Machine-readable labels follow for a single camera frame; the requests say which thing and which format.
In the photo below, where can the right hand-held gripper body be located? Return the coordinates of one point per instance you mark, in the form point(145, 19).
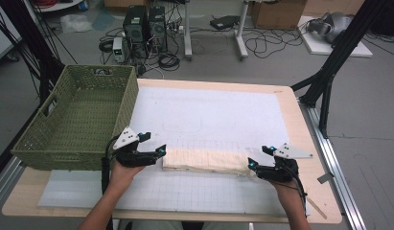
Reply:
point(277, 172)

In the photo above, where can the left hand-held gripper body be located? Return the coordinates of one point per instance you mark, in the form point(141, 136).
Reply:
point(134, 158)

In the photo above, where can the cream egg print cloth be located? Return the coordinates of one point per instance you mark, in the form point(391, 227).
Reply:
point(204, 159)

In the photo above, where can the green woven basket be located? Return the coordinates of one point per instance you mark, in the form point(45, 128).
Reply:
point(79, 111)

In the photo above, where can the person's left hand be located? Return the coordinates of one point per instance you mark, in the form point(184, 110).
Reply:
point(122, 175)

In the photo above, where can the person's right hand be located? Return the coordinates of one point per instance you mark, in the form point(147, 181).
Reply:
point(289, 191)

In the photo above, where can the grey tape piece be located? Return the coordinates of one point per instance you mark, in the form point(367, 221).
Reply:
point(325, 178)

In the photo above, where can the small white power supply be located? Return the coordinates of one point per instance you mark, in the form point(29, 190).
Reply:
point(118, 49)

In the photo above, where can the black computer tower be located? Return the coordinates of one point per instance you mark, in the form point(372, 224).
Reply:
point(157, 30)
point(135, 28)

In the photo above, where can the white floor board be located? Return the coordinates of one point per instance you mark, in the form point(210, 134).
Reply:
point(319, 48)

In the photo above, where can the black metal stand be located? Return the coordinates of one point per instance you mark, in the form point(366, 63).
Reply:
point(31, 38)
point(338, 48)

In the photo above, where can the clear plastic bag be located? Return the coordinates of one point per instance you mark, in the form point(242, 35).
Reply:
point(74, 23)

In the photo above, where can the flat black box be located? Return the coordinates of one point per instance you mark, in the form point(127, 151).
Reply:
point(225, 22)

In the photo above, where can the brown cardboard box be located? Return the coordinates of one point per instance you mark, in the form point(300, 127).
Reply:
point(332, 6)
point(277, 14)

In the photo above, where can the grey rounded device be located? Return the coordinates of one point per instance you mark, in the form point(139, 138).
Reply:
point(335, 25)

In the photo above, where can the white cabinet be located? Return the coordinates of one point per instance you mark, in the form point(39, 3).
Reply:
point(3, 38)

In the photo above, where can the aluminium rail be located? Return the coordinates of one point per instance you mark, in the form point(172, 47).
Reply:
point(6, 182)
point(335, 159)

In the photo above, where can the white desk frame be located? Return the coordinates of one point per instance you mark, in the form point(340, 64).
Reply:
point(241, 32)

